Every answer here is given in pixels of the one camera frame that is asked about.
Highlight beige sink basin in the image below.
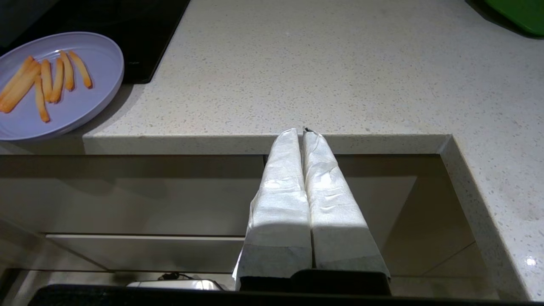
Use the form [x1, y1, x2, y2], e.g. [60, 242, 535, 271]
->
[0, 154, 502, 298]

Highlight orange carrot sticks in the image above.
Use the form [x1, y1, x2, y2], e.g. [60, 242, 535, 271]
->
[0, 62, 40, 109]

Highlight black induction cooktop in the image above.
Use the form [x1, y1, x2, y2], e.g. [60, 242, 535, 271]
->
[0, 0, 191, 84]

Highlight orange french fry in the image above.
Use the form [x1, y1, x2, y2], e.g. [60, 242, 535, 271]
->
[59, 50, 75, 91]
[51, 57, 64, 103]
[0, 55, 34, 98]
[0, 68, 42, 114]
[34, 76, 50, 123]
[68, 50, 93, 89]
[41, 59, 52, 102]

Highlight lilac round plate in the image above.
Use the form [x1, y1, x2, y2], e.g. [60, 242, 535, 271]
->
[0, 32, 125, 142]

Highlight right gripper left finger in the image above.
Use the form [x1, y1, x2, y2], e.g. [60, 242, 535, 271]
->
[232, 128, 313, 292]

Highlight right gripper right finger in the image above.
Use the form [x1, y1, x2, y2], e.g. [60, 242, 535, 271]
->
[302, 127, 390, 275]

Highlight green plastic tray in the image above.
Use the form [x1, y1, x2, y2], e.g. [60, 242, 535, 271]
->
[484, 0, 544, 37]

